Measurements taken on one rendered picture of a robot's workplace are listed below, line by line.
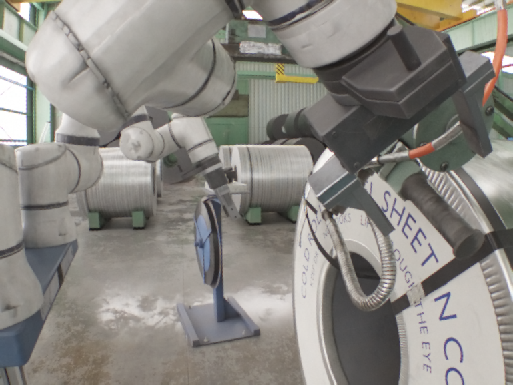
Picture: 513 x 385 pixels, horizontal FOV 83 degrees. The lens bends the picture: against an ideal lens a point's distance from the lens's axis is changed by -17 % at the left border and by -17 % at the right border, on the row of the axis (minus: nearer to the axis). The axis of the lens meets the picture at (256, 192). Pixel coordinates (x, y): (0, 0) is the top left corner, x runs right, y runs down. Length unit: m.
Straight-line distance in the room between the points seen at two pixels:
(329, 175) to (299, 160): 5.64
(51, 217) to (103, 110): 0.82
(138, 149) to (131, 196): 4.75
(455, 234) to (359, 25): 0.27
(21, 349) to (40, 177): 0.54
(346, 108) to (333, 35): 0.07
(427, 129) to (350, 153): 0.23
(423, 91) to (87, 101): 0.19
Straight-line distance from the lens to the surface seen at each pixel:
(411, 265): 0.77
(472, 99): 0.34
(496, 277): 0.61
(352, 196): 0.32
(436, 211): 0.44
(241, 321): 2.69
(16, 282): 0.60
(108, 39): 0.20
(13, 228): 0.60
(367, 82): 0.21
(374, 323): 1.40
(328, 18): 0.22
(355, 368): 1.31
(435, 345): 0.75
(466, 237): 0.41
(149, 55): 0.21
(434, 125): 0.50
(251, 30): 1.48
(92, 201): 5.80
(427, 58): 0.20
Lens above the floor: 1.31
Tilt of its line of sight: 8 degrees down
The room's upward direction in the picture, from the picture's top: straight up
